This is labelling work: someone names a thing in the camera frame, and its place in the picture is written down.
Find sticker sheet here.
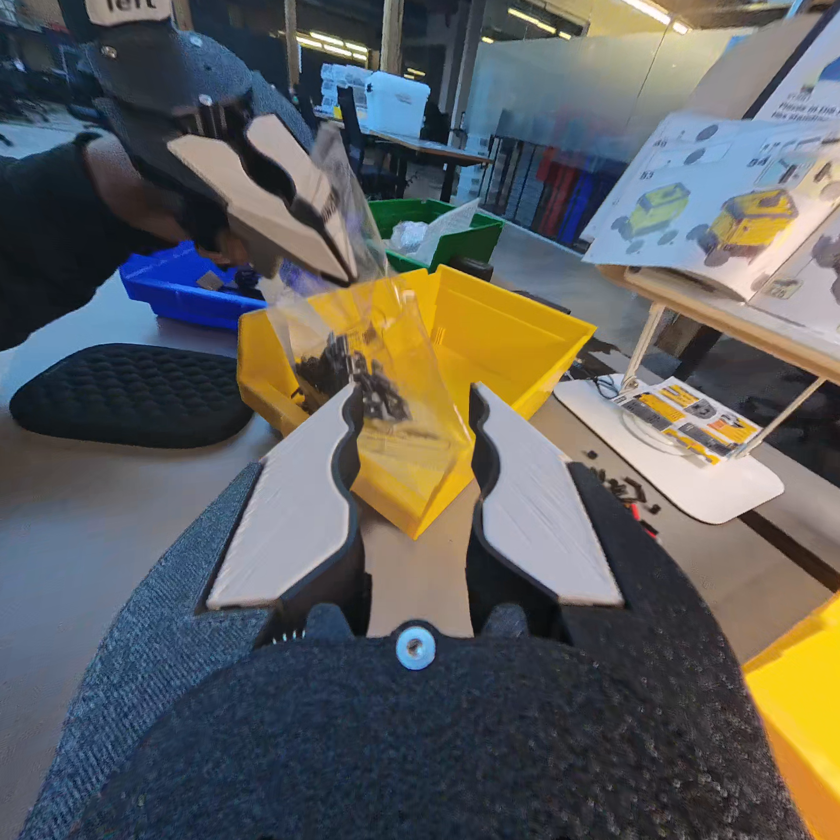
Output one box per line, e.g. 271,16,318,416
613,377,762,466

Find blue storage bin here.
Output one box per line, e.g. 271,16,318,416
119,239,270,331

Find black office chair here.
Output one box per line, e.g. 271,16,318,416
338,85,395,191

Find clear plastic bag of parts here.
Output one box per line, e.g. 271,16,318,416
266,121,473,460

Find large yellow storage bin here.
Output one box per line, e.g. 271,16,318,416
236,264,598,540

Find person's left hand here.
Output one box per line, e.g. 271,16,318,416
85,133,250,265

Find instruction manual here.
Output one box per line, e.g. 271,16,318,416
583,112,840,336

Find rounded wooden board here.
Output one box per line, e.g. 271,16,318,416
689,13,821,119

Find white printed instruction sheet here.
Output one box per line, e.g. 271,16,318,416
751,13,840,126

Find stack of coloured storage bins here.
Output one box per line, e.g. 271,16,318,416
489,134,627,250

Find background wooden desk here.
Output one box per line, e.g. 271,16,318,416
315,112,493,201

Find white plastic bags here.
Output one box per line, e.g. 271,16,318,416
390,197,483,260

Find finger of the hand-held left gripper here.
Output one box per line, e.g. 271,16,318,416
167,134,357,287
246,115,360,281

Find pale grey desk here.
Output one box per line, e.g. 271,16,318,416
0,230,840,821

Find black cable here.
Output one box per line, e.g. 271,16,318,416
571,361,624,401

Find pile of small brick parts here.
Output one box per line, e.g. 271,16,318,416
584,449,662,536

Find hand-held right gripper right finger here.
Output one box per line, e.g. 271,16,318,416
469,382,624,637

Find white box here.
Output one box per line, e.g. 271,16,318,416
364,71,431,139

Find green storage bin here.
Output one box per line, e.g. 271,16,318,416
367,199,505,273

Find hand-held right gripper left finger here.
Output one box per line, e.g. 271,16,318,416
205,382,368,637

